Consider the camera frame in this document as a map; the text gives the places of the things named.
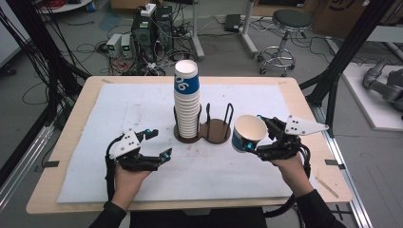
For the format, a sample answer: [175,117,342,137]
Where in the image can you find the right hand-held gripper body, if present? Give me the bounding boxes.
[260,115,330,162]

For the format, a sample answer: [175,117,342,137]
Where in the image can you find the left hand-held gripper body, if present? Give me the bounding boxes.
[108,128,160,173]

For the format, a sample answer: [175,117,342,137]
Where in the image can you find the single blue white cup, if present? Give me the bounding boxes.
[231,114,269,154]

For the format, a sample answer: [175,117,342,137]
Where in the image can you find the brown cup holder black wires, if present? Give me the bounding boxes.
[172,103,236,145]

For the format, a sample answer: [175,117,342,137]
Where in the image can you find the stack of paper cups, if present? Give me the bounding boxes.
[173,59,202,140]

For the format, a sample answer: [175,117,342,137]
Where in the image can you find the person's right hand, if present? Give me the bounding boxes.
[270,153,315,200]

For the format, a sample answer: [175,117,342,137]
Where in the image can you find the person's left hand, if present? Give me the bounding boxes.
[110,164,153,212]

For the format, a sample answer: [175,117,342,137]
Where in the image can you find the white foam mat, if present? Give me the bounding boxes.
[56,83,300,204]

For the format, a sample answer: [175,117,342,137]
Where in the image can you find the person's dark clothing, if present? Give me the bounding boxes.
[128,206,270,228]

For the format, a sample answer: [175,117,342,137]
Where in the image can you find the white platform board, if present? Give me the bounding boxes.
[341,62,403,133]

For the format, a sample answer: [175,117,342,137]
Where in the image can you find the grey power supply unit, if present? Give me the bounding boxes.
[106,32,124,59]
[121,33,134,59]

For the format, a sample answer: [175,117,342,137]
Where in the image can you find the black computer tower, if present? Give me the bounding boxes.
[130,5,175,64]

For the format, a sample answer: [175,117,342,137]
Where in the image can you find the white desk leg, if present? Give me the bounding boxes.
[240,0,259,57]
[189,0,206,60]

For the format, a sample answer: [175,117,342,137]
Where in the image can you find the black round stool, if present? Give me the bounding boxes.
[257,9,314,78]

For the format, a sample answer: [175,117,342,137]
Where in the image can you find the black box device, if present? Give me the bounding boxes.
[223,13,242,33]

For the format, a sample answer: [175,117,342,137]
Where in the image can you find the white power adapter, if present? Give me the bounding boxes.
[140,3,158,18]

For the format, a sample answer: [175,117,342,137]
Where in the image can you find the brown cardboard box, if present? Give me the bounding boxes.
[311,0,376,40]

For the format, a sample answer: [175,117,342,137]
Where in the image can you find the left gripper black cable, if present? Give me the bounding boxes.
[105,134,125,202]

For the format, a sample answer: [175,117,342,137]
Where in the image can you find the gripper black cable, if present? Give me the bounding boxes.
[263,142,314,219]
[105,134,125,202]

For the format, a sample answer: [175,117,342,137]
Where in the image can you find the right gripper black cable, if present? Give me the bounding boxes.
[263,142,314,219]

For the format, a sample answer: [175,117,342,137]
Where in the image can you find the aluminium rail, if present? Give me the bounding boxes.
[311,104,374,228]
[0,123,55,212]

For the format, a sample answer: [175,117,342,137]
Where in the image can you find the black metal frame post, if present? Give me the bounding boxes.
[298,0,397,138]
[5,0,92,129]

